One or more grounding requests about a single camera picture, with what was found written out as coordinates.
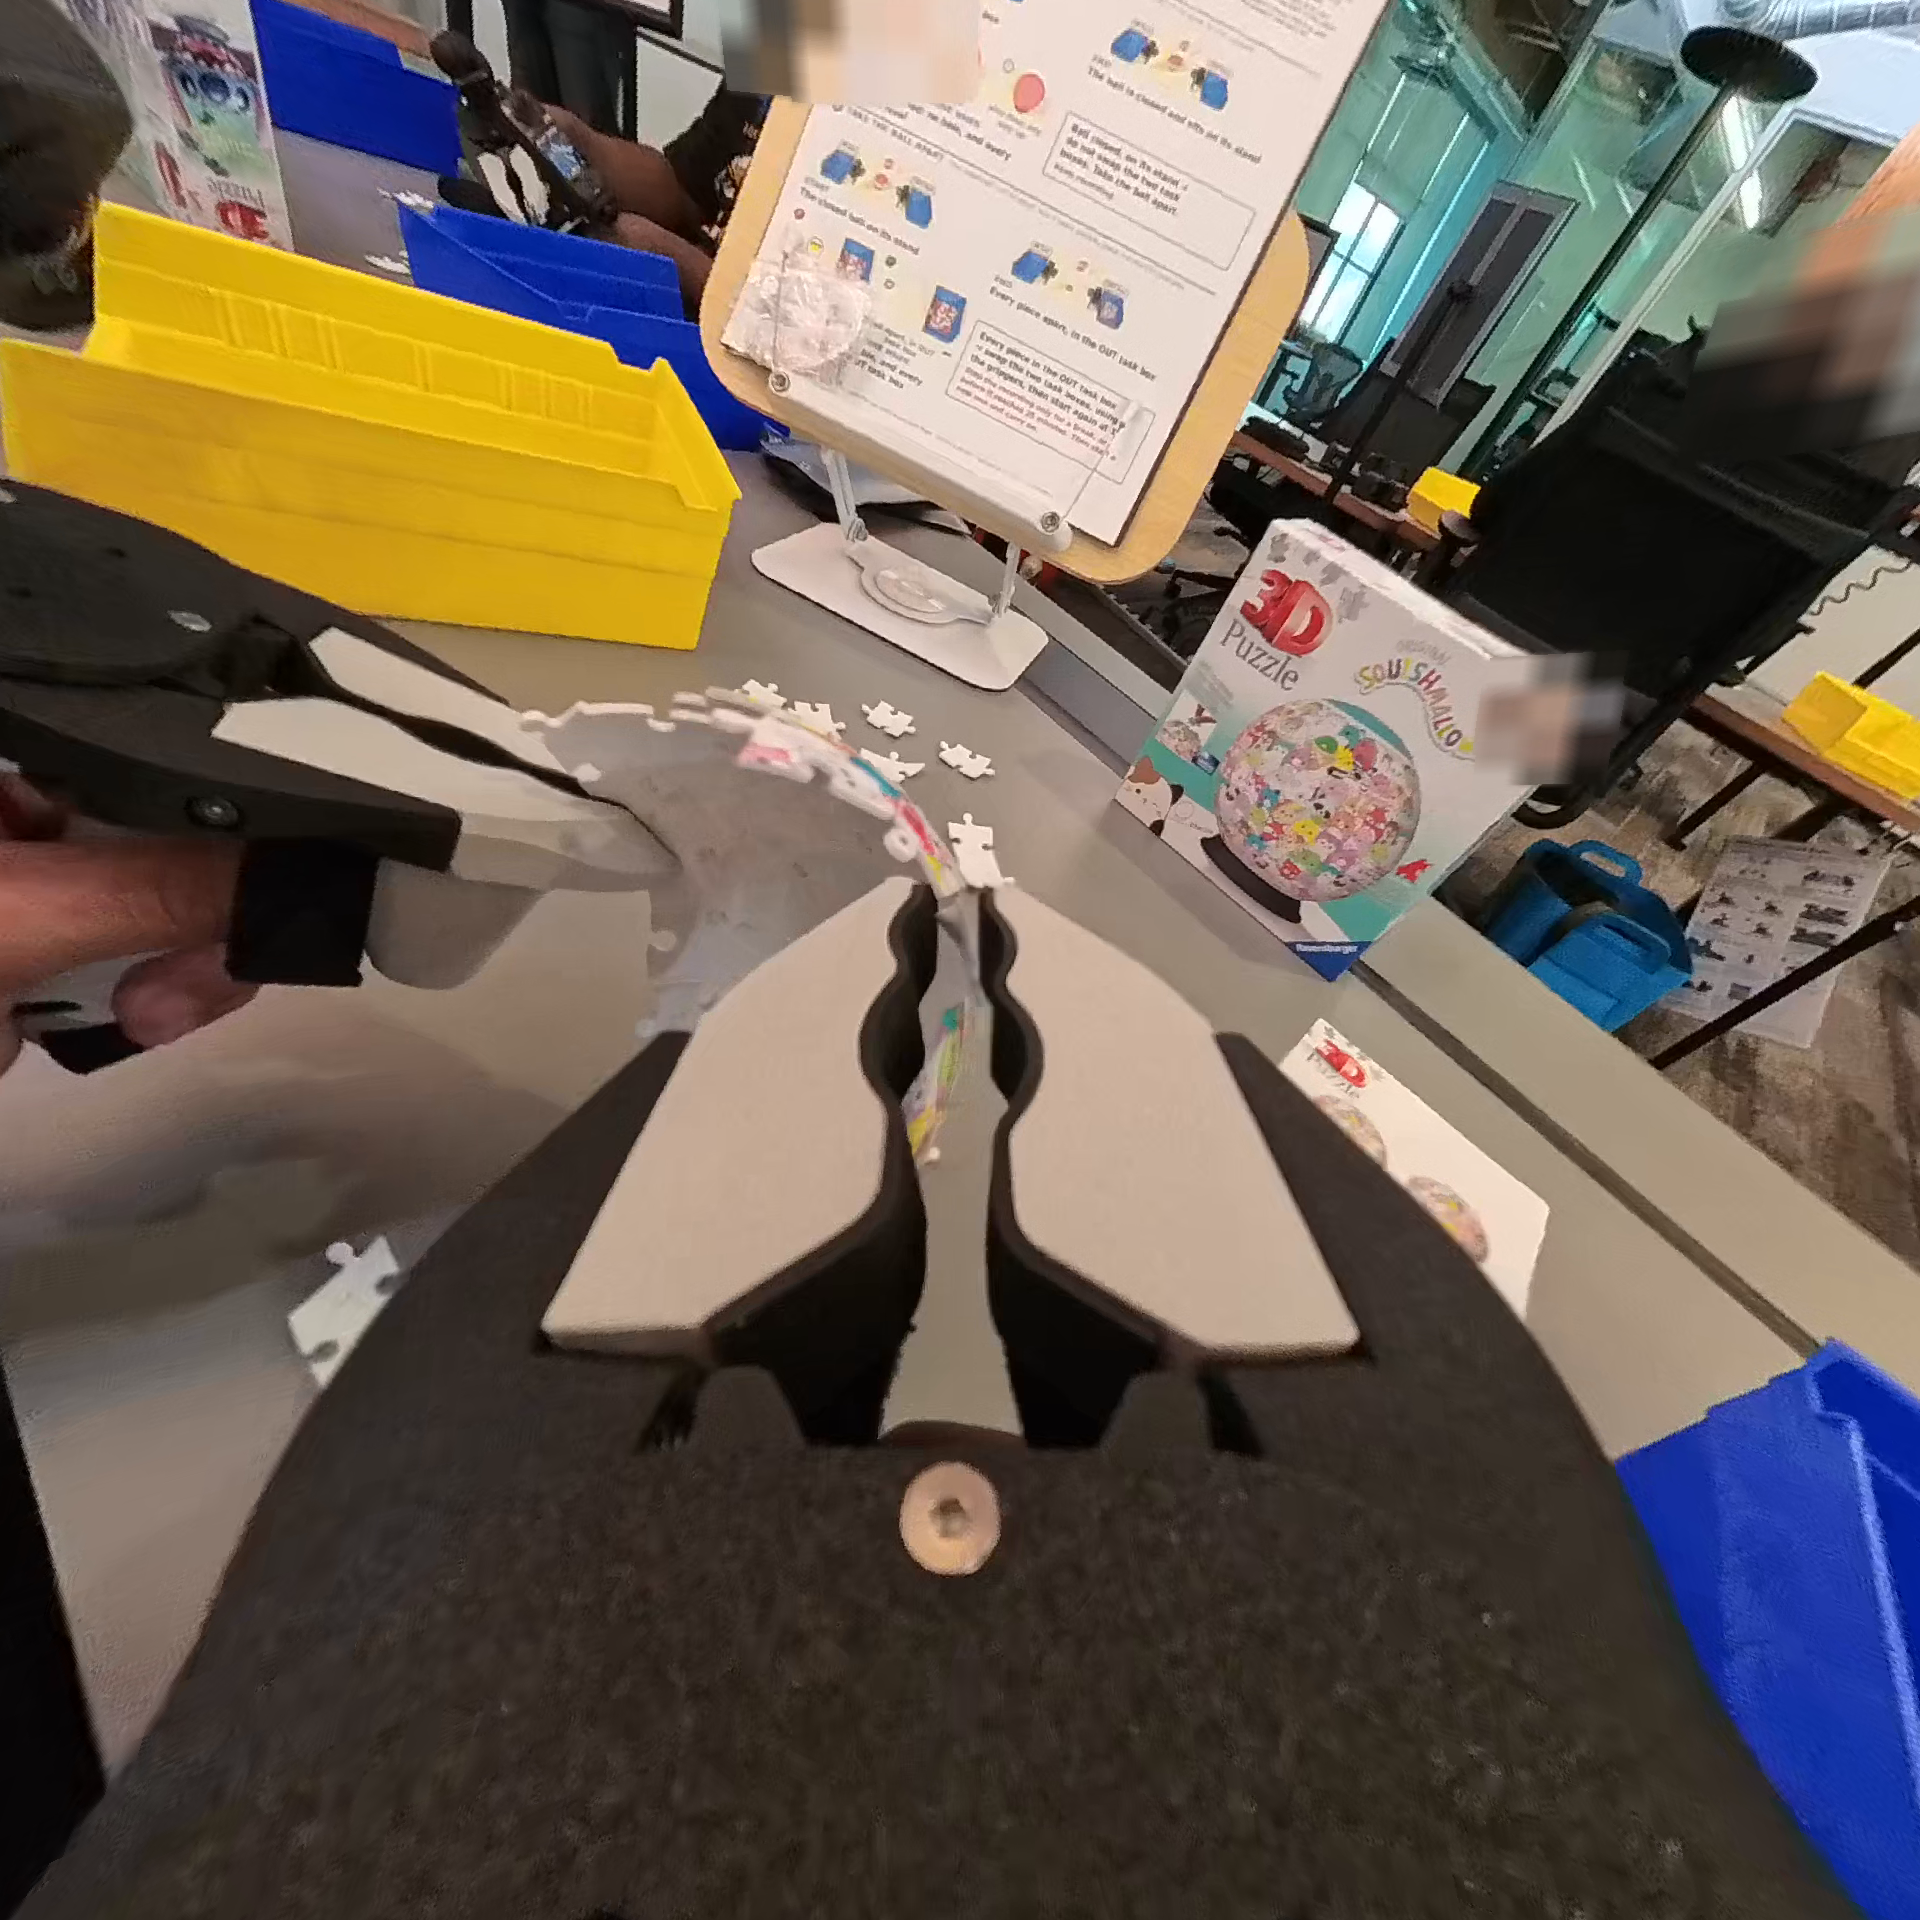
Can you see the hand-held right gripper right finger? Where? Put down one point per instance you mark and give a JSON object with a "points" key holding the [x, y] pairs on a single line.
{"points": [[1171, 1184]]}

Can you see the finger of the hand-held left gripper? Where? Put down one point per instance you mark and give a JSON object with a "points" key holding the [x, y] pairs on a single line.
{"points": [[435, 705], [523, 849]]}

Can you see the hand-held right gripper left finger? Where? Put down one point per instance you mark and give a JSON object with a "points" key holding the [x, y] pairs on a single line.
{"points": [[735, 1184]]}

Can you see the partly built colourful puzzle ball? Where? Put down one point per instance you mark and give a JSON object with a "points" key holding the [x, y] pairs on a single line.
{"points": [[750, 839]]}

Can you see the group of white puzzle pieces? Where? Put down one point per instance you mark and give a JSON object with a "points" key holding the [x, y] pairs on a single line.
{"points": [[886, 720]]}

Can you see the printed puzzle box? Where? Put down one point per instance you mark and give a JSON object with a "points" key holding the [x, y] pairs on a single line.
{"points": [[1319, 750], [211, 120]]}

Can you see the person's left hand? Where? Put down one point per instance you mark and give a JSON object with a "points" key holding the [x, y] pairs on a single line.
{"points": [[119, 902]]}

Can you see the printed sticker sheet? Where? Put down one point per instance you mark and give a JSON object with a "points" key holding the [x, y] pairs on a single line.
{"points": [[1424, 1171]]}

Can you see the yellow plastic bin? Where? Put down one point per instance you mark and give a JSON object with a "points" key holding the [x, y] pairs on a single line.
{"points": [[1851, 727], [376, 452]]}

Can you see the blue bag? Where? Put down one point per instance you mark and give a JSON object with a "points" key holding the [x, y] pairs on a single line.
{"points": [[1589, 932]]}

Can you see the white flat pad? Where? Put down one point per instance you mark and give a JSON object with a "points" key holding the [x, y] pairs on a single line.
{"points": [[974, 638]]}

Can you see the printed paper sheet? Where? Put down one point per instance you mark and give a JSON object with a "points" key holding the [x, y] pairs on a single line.
{"points": [[1786, 932]]}

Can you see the clear instruction sheet holder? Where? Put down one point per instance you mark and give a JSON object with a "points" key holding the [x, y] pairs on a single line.
{"points": [[1050, 224]]}

